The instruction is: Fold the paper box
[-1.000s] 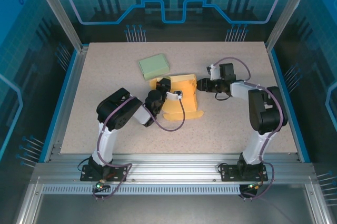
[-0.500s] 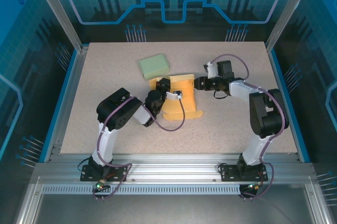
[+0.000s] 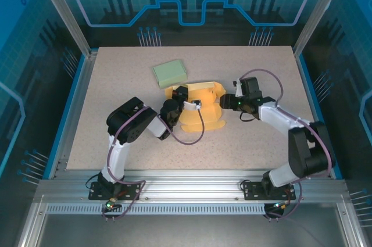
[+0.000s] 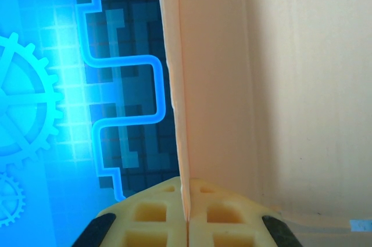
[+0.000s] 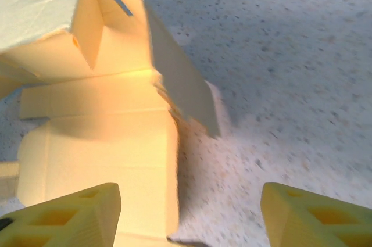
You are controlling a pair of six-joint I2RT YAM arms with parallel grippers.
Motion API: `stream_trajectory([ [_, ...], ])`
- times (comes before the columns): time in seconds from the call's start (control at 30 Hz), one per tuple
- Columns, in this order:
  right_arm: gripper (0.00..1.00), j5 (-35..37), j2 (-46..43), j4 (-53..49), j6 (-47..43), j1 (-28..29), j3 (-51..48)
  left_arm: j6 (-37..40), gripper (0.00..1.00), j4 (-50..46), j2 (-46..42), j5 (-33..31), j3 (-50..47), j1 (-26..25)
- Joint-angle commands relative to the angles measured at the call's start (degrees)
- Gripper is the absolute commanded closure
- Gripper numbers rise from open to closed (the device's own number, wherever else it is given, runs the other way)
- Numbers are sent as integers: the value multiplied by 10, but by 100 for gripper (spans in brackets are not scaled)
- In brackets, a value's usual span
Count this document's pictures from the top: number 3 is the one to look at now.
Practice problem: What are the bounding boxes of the green paper box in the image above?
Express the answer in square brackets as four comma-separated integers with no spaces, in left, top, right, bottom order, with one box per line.
[152,59,188,88]

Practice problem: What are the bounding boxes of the yellow paper box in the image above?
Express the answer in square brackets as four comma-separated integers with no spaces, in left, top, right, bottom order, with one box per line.
[164,81,227,133]

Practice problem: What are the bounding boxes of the thin black cable loop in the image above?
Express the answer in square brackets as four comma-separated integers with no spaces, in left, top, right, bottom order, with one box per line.
[239,111,259,122]

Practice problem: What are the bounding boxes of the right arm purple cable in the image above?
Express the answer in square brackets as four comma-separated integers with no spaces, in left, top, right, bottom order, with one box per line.
[238,69,335,221]

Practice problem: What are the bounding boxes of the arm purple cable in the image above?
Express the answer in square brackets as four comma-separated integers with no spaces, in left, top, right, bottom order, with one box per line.
[238,69,335,221]
[101,106,206,221]

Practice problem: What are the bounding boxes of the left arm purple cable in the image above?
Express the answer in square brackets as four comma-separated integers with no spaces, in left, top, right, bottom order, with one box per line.
[101,106,206,221]

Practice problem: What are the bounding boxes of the aluminium frame rail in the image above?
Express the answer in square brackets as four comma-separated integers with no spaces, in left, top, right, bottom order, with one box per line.
[34,168,348,201]

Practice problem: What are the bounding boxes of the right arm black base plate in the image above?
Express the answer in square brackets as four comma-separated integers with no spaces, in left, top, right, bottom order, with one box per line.
[242,180,297,201]

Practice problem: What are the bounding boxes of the slotted metal cable duct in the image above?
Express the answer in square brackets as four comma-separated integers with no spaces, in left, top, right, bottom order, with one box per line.
[46,203,267,215]

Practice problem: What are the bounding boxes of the aluminium frame post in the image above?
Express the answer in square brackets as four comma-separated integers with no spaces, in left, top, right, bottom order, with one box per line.
[31,0,98,58]
[292,0,344,58]

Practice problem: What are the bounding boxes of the cable connector with green light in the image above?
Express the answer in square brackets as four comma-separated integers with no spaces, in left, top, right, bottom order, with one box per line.
[272,200,292,210]
[105,196,121,210]

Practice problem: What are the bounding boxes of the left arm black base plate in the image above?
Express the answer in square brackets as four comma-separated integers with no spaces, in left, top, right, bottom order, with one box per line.
[88,181,141,201]

